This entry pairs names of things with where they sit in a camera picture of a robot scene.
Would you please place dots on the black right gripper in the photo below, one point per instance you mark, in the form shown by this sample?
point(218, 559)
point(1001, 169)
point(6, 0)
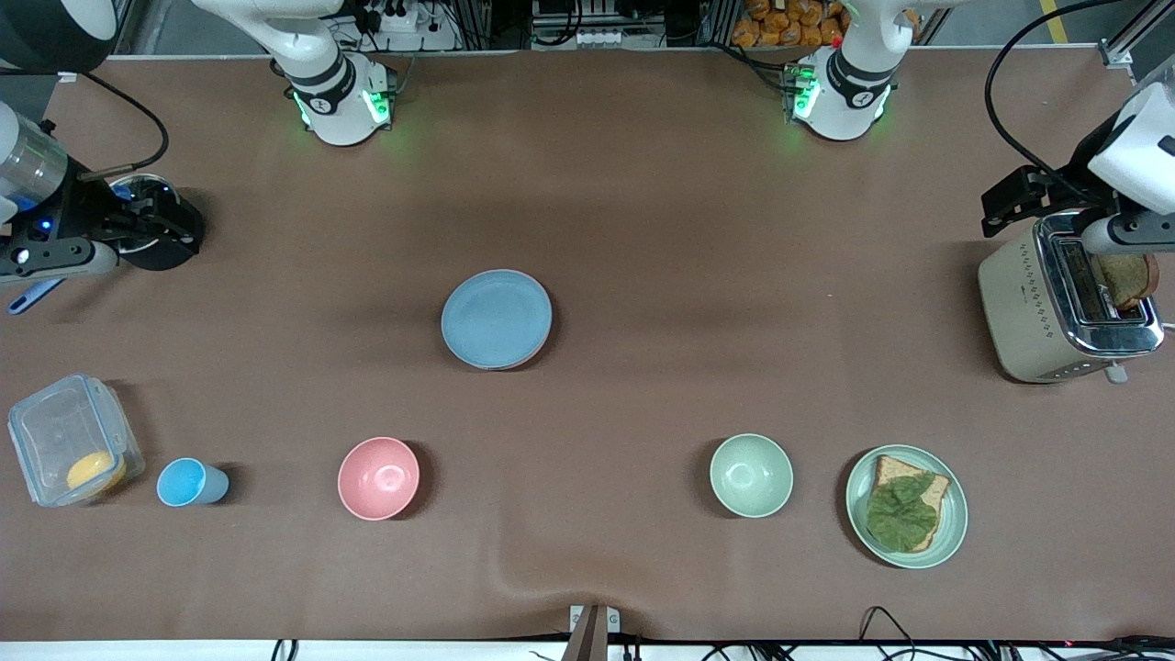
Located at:
point(84, 213)

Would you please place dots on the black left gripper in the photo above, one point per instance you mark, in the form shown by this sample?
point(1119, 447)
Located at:
point(1070, 180)

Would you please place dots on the blue plate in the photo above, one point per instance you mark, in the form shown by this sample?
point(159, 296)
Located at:
point(496, 317)

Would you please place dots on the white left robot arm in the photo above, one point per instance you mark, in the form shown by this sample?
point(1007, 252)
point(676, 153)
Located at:
point(844, 92)

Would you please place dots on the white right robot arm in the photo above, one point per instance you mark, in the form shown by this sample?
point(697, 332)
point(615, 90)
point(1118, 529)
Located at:
point(335, 101)

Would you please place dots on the beige chrome toaster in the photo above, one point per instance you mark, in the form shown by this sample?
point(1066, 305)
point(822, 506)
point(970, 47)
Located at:
point(1019, 312)

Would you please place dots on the brown bread slice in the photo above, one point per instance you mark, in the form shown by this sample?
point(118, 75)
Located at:
point(1129, 280)

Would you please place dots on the clear plastic lidded container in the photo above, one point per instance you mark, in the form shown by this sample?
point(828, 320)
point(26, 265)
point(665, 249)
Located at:
point(55, 431)

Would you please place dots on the yellow round sponge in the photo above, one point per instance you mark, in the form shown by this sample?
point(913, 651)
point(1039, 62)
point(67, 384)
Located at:
point(95, 472)

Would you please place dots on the blue plastic cup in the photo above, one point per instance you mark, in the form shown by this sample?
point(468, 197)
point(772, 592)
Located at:
point(188, 483)

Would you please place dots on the bag of bread rolls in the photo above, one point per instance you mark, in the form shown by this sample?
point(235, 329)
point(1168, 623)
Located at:
point(780, 23)

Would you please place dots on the toast slice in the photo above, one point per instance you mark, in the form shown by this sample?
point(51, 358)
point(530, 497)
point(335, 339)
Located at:
point(904, 468)

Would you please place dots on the white power strip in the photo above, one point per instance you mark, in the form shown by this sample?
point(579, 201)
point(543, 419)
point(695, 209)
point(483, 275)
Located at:
point(598, 39)
point(397, 20)

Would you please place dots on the green plate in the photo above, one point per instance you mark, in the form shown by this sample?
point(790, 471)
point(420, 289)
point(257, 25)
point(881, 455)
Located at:
point(953, 514)

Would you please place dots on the pink bowl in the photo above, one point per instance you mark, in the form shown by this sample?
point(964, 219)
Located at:
point(378, 477)

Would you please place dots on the green lettuce leaf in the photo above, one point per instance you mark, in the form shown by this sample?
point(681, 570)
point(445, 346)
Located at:
point(900, 514)

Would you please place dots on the green bowl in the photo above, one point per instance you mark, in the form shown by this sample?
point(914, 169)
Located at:
point(751, 476)

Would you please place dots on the aluminium frame profile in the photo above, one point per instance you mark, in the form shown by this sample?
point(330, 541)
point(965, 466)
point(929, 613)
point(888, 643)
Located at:
point(1134, 37)

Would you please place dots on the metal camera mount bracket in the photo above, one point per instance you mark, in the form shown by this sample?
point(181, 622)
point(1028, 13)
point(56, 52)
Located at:
point(592, 629)

